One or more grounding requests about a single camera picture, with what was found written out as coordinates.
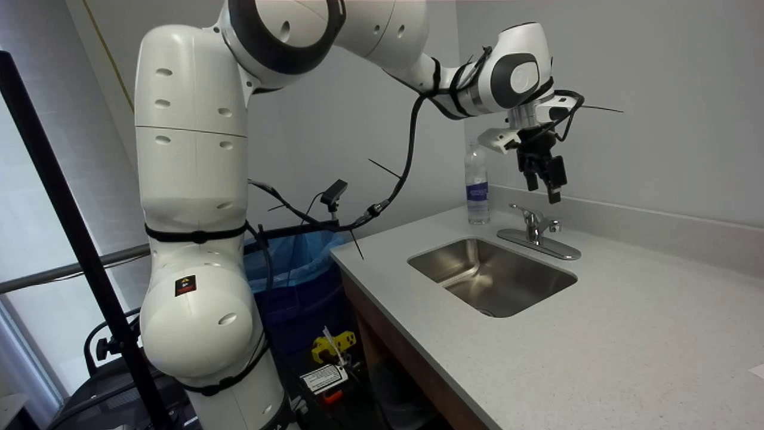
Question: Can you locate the clear smartwater bottle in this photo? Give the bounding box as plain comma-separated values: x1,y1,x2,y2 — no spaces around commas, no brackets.
465,149,490,225

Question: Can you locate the chrome tap with nozzle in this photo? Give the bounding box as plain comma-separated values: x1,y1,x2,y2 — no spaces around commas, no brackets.
497,203,580,260

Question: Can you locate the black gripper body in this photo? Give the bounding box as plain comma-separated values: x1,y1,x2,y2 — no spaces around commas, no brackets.
518,127,566,191

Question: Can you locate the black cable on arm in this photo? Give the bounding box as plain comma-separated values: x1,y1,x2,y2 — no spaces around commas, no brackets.
246,55,448,235

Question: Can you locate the stainless steel sink basin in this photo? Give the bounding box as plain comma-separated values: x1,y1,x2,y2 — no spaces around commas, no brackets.
407,240,577,317

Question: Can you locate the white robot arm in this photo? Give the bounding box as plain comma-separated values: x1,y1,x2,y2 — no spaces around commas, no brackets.
133,0,581,430

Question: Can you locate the black tripod pole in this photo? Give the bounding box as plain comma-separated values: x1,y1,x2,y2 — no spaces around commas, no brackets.
0,50,172,430

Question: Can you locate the blue lined trash bin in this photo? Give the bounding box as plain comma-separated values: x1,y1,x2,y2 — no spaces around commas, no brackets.
244,231,353,379

